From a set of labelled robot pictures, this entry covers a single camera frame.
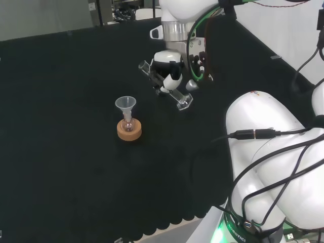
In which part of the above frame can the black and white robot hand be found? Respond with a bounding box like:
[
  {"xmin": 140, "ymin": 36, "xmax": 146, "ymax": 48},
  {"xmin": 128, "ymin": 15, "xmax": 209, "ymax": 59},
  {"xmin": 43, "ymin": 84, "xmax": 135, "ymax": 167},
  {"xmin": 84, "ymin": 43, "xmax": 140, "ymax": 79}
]
[{"xmin": 149, "ymin": 50, "xmax": 214, "ymax": 97}]

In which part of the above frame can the small glass round-bottom flask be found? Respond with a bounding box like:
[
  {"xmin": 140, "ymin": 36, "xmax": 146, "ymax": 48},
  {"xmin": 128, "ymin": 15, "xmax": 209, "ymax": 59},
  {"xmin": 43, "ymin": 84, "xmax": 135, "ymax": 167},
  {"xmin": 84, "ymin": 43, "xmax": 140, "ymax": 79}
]
[{"xmin": 121, "ymin": 113, "xmax": 135, "ymax": 133}]

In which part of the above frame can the clear plastic funnel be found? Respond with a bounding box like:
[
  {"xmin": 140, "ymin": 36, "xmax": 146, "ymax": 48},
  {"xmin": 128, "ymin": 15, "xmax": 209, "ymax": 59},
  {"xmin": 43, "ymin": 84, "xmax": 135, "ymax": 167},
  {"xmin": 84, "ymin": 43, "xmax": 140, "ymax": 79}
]
[{"xmin": 114, "ymin": 96, "xmax": 137, "ymax": 120}]

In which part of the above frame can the black bench cloth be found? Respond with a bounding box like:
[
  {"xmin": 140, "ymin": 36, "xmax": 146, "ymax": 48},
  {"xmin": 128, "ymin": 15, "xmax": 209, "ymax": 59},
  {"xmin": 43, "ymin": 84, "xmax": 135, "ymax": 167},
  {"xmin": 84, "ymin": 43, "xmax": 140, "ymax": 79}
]
[{"xmin": 0, "ymin": 17, "xmax": 317, "ymax": 241}]

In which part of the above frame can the green cable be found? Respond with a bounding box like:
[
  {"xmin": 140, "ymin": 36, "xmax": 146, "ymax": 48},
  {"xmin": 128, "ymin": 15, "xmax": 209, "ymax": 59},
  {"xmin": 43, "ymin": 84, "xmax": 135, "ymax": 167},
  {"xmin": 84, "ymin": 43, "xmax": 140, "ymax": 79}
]
[{"xmin": 186, "ymin": 5, "xmax": 223, "ymax": 82}]

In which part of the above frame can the cork ring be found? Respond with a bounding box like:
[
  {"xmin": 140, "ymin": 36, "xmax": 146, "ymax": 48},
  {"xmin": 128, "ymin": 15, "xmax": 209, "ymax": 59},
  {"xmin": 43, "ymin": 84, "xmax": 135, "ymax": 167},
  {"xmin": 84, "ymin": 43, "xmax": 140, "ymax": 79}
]
[{"xmin": 116, "ymin": 118, "xmax": 142, "ymax": 142}]

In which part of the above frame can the black plug cable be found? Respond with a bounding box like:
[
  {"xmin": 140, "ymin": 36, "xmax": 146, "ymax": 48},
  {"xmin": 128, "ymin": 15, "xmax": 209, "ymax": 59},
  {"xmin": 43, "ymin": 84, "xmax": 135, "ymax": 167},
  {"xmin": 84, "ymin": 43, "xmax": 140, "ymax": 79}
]
[{"xmin": 211, "ymin": 128, "xmax": 277, "ymax": 144}]

